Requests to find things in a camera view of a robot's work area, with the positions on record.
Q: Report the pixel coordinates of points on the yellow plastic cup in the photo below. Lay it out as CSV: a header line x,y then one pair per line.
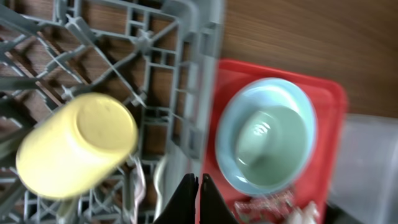
x,y
77,147

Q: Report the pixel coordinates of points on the white tissue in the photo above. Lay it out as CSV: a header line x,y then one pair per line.
x,y
307,215

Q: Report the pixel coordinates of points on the white plastic fork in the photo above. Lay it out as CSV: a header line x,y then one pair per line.
x,y
139,184

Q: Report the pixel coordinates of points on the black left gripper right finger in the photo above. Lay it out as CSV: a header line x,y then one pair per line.
x,y
213,209

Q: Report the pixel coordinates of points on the red plastic tray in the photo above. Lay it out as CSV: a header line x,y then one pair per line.
x,y
329,100

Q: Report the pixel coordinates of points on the black plastic tray bin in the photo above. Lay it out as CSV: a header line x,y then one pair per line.
x,y
335,215

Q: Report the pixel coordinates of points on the light blue plate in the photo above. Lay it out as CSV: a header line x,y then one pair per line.
x,y
259,95

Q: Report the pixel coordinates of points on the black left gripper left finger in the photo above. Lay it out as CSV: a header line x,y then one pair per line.
x,y
181,207

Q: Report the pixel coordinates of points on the light green bowl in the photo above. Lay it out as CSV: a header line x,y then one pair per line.
x,y
271,146

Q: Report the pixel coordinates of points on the clear plastic bin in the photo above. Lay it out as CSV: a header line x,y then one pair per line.
x,y
364,183

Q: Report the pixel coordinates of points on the red snack wrapper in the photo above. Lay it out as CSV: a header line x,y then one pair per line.
x,y
265,209

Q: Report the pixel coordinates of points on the grey dishwasher rack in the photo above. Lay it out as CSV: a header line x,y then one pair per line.
x,y
158,58

